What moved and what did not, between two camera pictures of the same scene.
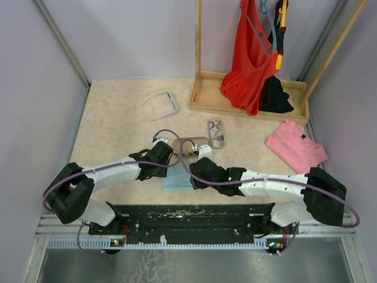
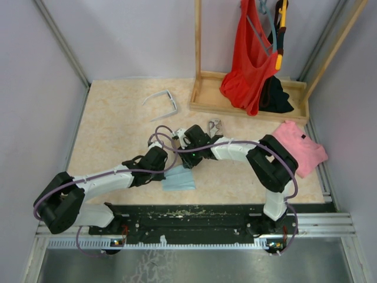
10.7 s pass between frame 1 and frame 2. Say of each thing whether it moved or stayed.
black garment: stayed
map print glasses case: stayed
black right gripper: moved
